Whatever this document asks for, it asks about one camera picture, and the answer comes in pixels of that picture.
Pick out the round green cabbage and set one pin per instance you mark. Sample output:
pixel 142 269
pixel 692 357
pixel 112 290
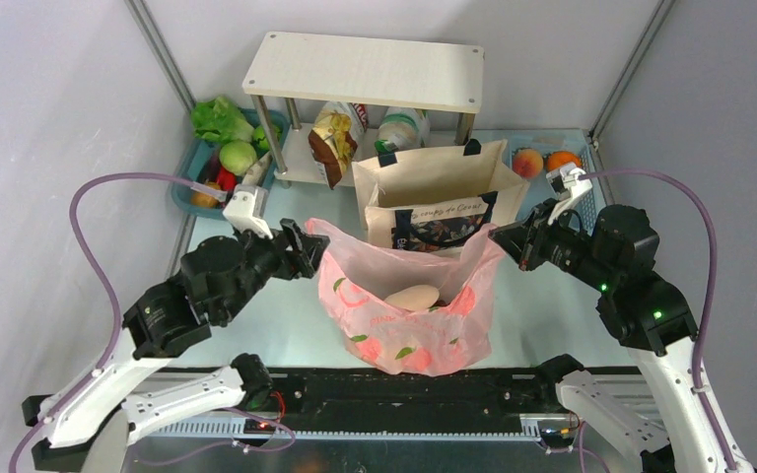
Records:
pixel 237 157

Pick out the peach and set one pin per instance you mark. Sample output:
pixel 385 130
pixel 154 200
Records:
pixel 528 163

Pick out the green bell pepper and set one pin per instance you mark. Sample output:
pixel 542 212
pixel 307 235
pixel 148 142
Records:
pixel 259 140

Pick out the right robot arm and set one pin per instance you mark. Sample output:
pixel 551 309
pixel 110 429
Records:
pixel 646 315

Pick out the beige canvas tote bag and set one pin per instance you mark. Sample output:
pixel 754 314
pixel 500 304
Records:
pixel 435 199

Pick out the green leafy lettuce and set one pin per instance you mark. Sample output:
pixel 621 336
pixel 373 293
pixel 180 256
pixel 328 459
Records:
pixel 220 121

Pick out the white wooden two-tier shelf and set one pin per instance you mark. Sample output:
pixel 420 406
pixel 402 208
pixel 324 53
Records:
pixel 434 76

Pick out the orange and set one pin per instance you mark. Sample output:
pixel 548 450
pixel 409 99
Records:
pixel 558 159

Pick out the light blue fruit basket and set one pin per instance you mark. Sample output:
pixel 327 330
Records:
pixel 547 142

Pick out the teal plastic vegetable basket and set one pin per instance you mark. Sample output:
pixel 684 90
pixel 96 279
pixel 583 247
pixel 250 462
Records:
pixel 198 158

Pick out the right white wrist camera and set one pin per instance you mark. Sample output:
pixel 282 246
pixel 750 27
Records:
pixel 570 188

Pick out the red chili pepper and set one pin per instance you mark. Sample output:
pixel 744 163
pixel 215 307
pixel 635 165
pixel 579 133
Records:
pixel 226 180

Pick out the brown chips bag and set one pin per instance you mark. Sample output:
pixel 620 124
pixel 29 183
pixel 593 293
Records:
pixel 335 137

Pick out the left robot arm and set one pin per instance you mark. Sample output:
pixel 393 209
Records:
pixel 215 281

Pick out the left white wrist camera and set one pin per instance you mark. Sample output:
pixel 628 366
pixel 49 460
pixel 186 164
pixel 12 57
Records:
pixel 244 210

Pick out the pink plastic grocery bag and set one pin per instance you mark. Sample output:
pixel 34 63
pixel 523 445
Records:
pixel 355 278

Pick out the white radish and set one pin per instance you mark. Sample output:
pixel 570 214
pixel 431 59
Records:
pixel 415 298

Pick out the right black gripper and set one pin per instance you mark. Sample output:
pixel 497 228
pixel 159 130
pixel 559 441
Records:
pixel 525 240

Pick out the brown potato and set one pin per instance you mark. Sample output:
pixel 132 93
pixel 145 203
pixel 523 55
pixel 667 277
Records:
pixel 205 200

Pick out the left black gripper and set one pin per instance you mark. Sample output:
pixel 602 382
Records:
pixel 298 245

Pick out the silver grey fish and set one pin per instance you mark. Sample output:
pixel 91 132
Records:
pixel 257 173

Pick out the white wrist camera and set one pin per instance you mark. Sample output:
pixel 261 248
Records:
pixel 244 210
pixel 570 188

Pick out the green white snack bag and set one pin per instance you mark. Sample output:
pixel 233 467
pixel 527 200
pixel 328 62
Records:
pixel 401 129

